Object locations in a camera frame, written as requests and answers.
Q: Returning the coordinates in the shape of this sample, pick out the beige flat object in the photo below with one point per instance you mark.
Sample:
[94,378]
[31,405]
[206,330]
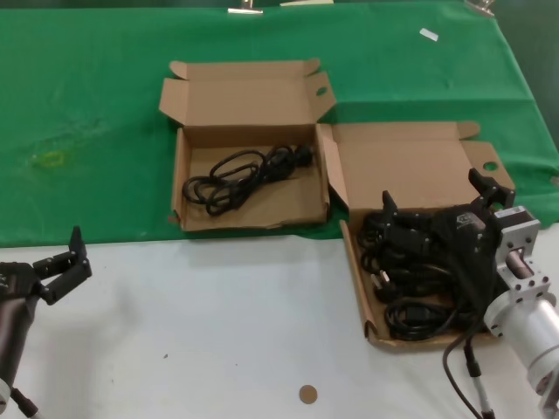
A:
[305,2]

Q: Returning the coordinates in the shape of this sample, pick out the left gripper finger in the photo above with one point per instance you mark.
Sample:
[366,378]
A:
[73,278]
[76,245]

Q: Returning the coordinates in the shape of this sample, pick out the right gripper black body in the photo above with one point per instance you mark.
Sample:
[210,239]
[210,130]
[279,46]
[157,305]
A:
[467,244]

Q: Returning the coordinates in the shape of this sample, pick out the metal table clip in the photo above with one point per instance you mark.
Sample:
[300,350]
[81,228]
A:
[480,8]

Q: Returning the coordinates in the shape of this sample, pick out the white tape strip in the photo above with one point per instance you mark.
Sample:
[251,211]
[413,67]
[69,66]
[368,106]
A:
[428,35]

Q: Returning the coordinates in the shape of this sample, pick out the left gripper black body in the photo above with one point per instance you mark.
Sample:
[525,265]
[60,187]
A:
[15,323]

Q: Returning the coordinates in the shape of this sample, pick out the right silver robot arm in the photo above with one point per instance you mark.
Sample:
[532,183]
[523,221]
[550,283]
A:
[524,323]

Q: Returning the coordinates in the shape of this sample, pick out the torn-edged open cardboard box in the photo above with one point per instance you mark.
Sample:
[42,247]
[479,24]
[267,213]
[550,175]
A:
[244,205]

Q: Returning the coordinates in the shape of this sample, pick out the yellow rubber band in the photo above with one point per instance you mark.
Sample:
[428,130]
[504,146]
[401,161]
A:
[52,160]

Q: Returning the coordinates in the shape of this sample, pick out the open box with round hole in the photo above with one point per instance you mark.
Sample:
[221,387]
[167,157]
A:
[415,170]

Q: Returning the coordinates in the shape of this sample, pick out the green table cloth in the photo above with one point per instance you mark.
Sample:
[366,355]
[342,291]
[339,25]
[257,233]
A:
[87,87]

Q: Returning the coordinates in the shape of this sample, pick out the brown cardboard disc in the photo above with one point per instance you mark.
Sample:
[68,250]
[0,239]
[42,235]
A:
[308,394]

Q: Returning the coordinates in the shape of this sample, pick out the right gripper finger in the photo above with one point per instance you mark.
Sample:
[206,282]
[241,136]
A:
[406,227]
[498,196]

